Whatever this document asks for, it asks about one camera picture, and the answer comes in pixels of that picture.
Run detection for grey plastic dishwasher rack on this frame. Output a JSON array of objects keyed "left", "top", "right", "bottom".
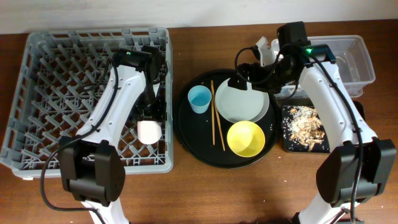
[{"left": 1, "top": 27, "right": 174, "bottom": 180}]

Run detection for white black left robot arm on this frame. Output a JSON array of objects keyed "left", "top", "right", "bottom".
[{"left": 57, "top": 45, "right": 167, "bottom": 223}]

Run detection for clear plastic waste bin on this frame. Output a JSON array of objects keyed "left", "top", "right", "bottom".
[{"left": 270, "top": 34, "right": 376, "bottom": 100}]

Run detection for peanut shell food scraps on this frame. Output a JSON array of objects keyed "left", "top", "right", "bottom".
[{"left": 290, "top": 106, "right": 326, "bottom": 151}]

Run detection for round black serving tray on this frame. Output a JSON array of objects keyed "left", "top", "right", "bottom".
[{"left": 173, "top": 69, "right": 281, "bottom": 169}]

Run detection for left wooden chopstick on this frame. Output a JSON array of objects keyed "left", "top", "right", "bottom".
[{"left": 210, "top": 80, "right": 215, "bottom": 146}]

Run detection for light blue plastic cup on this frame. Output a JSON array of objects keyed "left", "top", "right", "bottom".
[{"left": 188, "top": 85, "right": 211, "bottom": 114}]

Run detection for black rectangular waste tray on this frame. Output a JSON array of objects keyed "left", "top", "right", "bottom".
[{"left": 281, "top": 99, "right": 330, "bottom": 154}]

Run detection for pink plastic cup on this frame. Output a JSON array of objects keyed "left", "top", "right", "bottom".
[{"left": 137, "top": 120, "right": 162, "bottom": 144}]

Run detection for right wooden chopstick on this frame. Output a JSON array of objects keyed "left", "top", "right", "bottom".
[{"left": 211, "top": 89, "right": 226, "bottom": 151}]

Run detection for wooden chopstick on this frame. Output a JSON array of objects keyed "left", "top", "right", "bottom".
[
  {"left": 211, "top": 89, "right": 226, "bottom": 151},
  {"left": 210, "top": 80, "right": 215, "bottom": 146}
]

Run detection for grey round plate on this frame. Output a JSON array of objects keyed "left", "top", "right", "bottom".
[{"left": 215, "top": 78, "right": 270, "bottom": 123}]

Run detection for yellow bowl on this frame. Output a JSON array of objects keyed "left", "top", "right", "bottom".
[{"left": 227, "top": 121, "right": 266, "bottom": 158}]

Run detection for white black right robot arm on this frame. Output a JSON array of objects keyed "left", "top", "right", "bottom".
[{"left": 228, "top": 21, "right": 397, "bottom": 224}]

